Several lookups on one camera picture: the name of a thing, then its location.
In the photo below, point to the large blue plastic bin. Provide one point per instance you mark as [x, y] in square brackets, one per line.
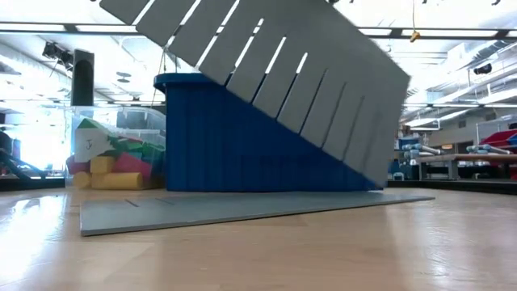
[226, 153]

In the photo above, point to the grey divider with short slots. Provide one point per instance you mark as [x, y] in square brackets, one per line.
[202, 210]

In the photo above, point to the grey divider with long slots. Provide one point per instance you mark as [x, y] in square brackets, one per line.
[315, 60]

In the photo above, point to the clear plastic block container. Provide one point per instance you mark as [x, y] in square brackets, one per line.
[157, 121]

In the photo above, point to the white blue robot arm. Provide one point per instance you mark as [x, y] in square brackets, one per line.
[420, 149]
[484, 149]

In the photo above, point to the red block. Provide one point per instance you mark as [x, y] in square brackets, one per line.
[131, 165]
[76, 166]

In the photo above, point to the white card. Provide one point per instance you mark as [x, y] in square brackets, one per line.
[91, 145]

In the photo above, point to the green triangle block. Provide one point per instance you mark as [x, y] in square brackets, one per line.
[89, 124]

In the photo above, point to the black ceiling column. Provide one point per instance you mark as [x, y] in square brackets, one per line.
[82, 77]

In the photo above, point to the wooden background table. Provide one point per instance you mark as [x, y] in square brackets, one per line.
[464, 158]

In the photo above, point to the red storage bin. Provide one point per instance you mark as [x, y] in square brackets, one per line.
[503, 139]

